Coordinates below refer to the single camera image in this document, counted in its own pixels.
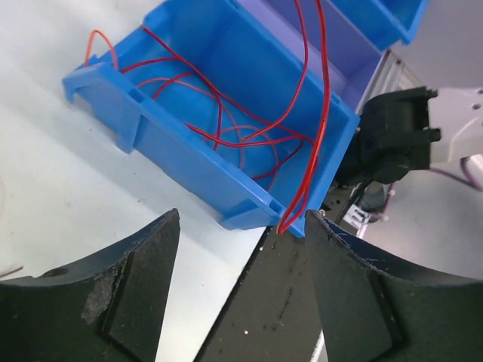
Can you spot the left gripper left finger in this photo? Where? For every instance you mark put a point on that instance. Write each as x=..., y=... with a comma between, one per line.
x=108, y=306

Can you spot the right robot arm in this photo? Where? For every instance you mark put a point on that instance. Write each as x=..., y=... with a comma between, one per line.
x=412, y=129

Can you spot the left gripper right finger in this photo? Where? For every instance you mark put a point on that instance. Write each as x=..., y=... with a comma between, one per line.
x=375, y=306

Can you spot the purple plastic tray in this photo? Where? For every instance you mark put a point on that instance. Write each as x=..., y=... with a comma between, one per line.
x=353, y=60

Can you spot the blue plastic bin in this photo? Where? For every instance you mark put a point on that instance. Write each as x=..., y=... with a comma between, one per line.
x=212, y=97
x=382, y=22

